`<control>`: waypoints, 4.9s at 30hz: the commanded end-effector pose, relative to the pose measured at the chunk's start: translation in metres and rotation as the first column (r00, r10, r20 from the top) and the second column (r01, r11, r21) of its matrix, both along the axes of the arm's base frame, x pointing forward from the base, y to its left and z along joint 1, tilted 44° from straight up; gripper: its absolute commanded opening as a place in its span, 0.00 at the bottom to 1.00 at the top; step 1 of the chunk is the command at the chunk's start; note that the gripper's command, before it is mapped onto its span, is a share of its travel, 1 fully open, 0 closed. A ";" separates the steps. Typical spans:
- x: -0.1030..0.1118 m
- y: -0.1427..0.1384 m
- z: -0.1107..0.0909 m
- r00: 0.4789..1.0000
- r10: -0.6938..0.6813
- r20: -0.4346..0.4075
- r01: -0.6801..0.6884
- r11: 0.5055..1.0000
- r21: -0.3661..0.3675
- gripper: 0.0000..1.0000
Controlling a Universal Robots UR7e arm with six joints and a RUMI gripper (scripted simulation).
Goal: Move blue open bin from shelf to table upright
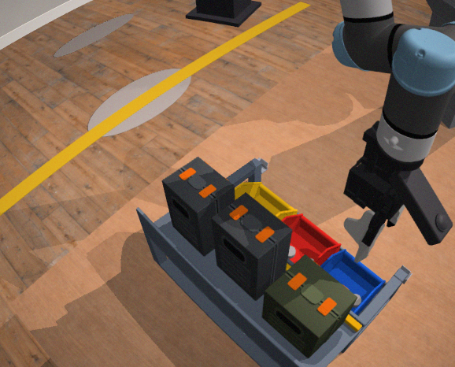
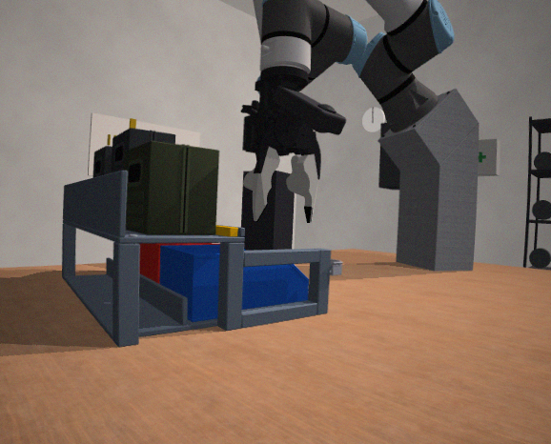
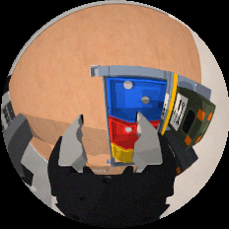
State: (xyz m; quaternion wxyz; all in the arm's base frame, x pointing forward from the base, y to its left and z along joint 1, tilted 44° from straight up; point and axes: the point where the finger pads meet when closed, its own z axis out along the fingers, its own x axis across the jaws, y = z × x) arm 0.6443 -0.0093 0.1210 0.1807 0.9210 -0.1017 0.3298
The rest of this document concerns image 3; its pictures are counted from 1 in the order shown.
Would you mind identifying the olive green tool case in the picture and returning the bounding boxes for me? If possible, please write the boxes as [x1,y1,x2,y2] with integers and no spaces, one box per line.
[167,86,216,151]

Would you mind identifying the yellow flat bar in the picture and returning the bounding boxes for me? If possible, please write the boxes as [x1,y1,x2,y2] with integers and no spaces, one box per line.
[161,73,178,134]

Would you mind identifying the blue bin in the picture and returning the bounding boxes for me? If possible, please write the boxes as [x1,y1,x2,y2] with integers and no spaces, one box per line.
[107,77,167,122]

